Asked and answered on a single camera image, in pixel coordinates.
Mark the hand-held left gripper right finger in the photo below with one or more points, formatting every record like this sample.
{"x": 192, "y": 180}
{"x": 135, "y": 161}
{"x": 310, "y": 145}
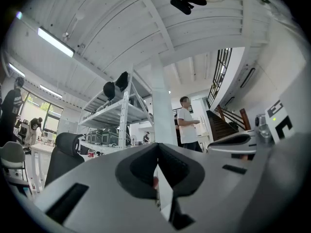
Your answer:
{"x": 218, "y": 190}

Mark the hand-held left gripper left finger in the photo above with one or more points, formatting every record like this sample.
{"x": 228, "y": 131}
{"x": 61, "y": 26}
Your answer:
{"x": 102, "y": 178}

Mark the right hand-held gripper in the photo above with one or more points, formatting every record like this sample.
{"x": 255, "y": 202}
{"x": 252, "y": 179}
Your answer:
{"x": 298, "y": 105}

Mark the wooden staircase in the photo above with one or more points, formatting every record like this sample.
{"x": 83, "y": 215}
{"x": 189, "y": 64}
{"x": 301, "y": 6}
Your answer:
{"x": 219, "y": 126}

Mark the red can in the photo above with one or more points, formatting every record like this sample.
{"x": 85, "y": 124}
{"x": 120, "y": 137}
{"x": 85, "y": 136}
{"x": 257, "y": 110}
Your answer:
{"x": 91, "y": 153}

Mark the long white desk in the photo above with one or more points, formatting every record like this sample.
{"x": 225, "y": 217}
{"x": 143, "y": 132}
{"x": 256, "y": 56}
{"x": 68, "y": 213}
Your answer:
{"x": 107, "y": 148}

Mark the black office chair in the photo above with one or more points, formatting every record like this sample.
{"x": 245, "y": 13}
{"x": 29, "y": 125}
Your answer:
{"x": 64, "y": 159}

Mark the dark green case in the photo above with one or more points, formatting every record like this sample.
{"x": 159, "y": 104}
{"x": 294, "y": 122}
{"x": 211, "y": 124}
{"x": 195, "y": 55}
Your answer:
{"x": 109, "y": 136}
{"x": 94, "y": 136}

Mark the white table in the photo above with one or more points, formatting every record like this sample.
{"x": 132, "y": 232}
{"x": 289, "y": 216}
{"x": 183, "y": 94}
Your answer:
{"x": 42, "y": 149}

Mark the white metal shelf rack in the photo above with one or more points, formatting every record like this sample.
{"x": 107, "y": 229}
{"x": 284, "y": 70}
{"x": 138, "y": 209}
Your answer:
{"x": 125, "y": 110}

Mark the black metal railing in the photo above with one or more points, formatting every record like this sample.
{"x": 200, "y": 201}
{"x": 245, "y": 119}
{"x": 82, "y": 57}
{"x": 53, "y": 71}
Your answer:
{"x": 219, "y": 74}

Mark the white square pillar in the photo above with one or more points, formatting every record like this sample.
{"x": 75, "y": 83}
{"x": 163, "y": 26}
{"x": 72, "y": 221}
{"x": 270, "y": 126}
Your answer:
{"x": 163, "y": 110}

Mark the black bag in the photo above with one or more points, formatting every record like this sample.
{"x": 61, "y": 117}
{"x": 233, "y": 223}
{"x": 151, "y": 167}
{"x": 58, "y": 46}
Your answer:
{"x": 122, "y": 81}
{"x": 109, "y": 90}

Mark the grey shell chair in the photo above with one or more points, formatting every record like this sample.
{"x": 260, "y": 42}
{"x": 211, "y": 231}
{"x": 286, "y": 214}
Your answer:
{"x": 13, "y": 154}

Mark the large window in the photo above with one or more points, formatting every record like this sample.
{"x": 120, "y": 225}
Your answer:
{"x": 36, "y": 113}

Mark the long ceiling light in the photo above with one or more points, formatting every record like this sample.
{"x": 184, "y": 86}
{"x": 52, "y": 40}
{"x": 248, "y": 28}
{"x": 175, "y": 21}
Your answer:
{"x": 56, "y": 42}
{"x": 51, "y": 91}
{"x": 16, "y": 70}

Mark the black wall light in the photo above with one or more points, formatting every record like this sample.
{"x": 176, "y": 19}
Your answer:
{"x": 247, "y": 78}

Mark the black head camera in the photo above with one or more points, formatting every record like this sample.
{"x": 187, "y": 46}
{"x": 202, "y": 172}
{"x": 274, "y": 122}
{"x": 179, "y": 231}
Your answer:
{"x": 182, "y": 5}

